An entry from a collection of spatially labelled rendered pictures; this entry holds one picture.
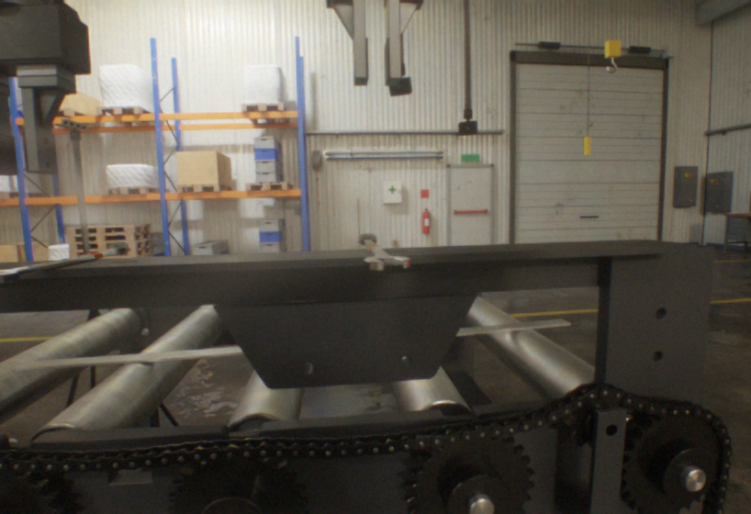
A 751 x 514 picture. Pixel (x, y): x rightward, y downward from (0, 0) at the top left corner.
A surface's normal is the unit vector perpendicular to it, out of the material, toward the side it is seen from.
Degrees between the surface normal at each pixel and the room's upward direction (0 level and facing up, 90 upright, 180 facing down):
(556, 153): 90
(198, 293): 90
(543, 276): 90
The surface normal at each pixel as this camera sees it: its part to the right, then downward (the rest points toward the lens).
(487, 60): 0.11, 0.12
